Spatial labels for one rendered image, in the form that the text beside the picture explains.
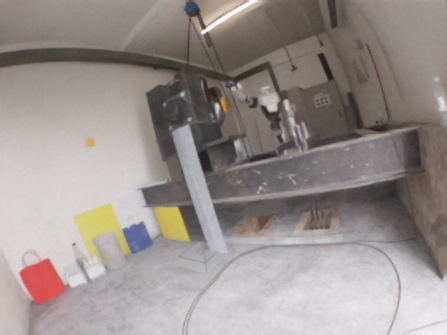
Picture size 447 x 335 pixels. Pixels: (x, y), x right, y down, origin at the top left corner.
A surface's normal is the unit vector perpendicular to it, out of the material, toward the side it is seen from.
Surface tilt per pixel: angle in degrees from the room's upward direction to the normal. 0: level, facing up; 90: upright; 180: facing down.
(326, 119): 90
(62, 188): 90
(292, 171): 90
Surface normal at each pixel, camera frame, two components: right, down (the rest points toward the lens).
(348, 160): -0.56, 0.23
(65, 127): 0.78, -0.18
